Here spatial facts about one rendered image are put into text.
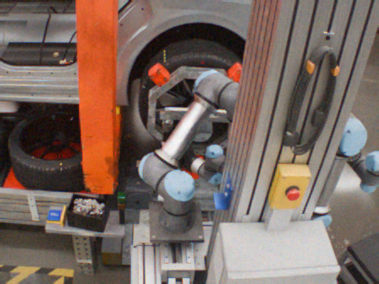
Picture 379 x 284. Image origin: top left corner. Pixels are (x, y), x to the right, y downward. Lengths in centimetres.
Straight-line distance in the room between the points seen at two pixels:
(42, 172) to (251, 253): 163
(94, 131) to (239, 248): 109
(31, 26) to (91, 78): 153
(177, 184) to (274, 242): 54
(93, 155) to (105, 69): 49
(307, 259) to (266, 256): 12
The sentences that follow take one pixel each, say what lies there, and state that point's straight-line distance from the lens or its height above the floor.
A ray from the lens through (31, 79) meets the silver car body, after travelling 263.
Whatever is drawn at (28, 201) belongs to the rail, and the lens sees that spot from 264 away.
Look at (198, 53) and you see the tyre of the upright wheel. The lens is 230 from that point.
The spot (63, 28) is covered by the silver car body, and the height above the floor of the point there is 90.
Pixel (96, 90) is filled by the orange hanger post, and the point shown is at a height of 117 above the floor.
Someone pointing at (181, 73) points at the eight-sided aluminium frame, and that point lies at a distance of 223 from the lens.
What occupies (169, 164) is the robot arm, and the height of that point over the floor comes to 105.
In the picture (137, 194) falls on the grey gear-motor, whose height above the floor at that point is 38.
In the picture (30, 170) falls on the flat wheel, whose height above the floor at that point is 47.
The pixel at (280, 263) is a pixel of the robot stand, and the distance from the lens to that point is 124.
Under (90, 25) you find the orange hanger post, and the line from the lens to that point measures 182.
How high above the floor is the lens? 218
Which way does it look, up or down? 38 degrees down
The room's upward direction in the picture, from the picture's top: 7 degrees clockwise
